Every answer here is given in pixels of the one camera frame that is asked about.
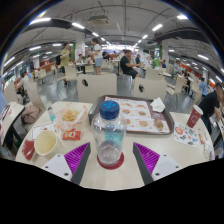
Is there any small teal-labelled clear bottle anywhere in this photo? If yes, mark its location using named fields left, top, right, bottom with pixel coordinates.
left=46, top=100, right=57, bottom=123

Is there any group of ceiling lights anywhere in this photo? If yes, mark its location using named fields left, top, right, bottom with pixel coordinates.
left=0, top=12, right=224, bottom=84

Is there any pink bag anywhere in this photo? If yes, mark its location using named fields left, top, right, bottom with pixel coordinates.
left=20, top=103, right=41, bottom=125

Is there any clear blue-capped water bottle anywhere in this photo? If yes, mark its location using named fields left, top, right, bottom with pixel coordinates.
left=91, top=100, right=128, bottom=168

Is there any cream chair with round hole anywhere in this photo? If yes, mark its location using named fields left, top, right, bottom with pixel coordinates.
left=76, top=73, right=119, bottom=103
left=132, top=76, right=168, bottom=101

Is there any fried pastry piece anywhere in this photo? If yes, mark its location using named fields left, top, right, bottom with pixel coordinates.
left=153, top=118, right=165, bottom=132

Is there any clear bag of fries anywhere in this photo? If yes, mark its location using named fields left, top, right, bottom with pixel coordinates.
left=53, top=103, right=89, bottom=132

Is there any crumpled white napkin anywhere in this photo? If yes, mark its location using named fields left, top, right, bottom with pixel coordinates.
left=149, top=97, right=166, bottom=113

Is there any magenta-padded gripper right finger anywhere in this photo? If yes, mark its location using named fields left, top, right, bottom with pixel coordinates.
left=132, top=142, right=184, bottom=185

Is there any cream side table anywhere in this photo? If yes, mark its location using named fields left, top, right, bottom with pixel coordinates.
left=0, top=101, right=26, bottom=148

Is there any colourful printed flyer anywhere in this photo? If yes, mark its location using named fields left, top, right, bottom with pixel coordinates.
left=172, top=121, right=202, bottom=149

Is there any person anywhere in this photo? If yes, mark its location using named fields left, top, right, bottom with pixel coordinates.
left=59, top=42, right=72, bottom=77
left=119, top=49, right=143, bottom=80
left=198, top=82, right=224, bottom=134
left=91, top=37, right=104, bottom=76

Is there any cream chair holding bag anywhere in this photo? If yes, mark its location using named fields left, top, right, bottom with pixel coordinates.
left=25, top=81, right=47, bottom=113

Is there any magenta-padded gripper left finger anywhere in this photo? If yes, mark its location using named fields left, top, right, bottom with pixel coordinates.
left=41, top=142, right=92, bottom=185

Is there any ceiling air conditioner unit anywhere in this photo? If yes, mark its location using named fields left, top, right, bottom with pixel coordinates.
left=88, top=14, right=110, bottom=26

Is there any red paper cup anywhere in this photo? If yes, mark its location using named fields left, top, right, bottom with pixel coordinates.
left=186, top=104, right=204, bottom=129

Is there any small red sauce packet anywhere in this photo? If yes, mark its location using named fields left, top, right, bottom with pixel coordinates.
left=197, top=133, right=206, bottom=145

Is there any white paper receipt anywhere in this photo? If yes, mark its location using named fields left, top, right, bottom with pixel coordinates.
left=203, top=141, right=216, bottom=161

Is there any red ketchup packet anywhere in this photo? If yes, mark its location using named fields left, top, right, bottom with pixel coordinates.
left=61, top=129, right=82, bottom=141

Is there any dark food tray with liner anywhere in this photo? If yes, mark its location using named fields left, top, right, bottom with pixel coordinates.
left=87, top=94, right=176, bottom=135

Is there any cream plastic cup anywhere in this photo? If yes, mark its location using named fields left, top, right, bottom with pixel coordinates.
left=33, top=129, right=59, bottom=157

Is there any white red-bordered paper sheet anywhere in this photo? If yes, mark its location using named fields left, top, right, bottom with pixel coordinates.
left=30, top=121, right=57, bottom=140

